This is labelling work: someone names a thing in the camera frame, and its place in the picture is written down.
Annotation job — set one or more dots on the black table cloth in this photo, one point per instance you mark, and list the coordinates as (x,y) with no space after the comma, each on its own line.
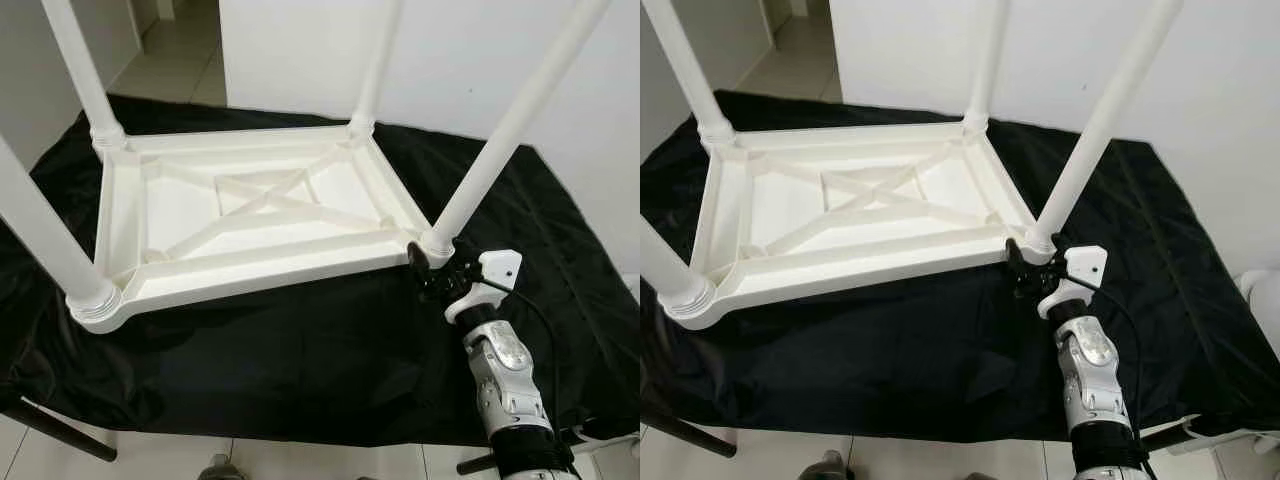
(900,370)
(300,370)

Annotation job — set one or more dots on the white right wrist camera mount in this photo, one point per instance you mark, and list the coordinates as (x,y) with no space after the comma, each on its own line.
(495,270)
(1082,265)

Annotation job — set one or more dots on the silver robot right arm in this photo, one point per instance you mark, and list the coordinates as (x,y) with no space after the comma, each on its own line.
(1090,380)
(505,380)

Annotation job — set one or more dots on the white rounded object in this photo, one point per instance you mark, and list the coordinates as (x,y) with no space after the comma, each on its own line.
(1262,284)

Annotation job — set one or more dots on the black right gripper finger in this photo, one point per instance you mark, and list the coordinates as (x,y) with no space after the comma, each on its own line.
(1014,254)
(419,258)

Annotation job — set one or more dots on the white metal frame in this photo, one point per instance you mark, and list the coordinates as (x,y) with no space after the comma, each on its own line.
(605,438)
(1215,432)

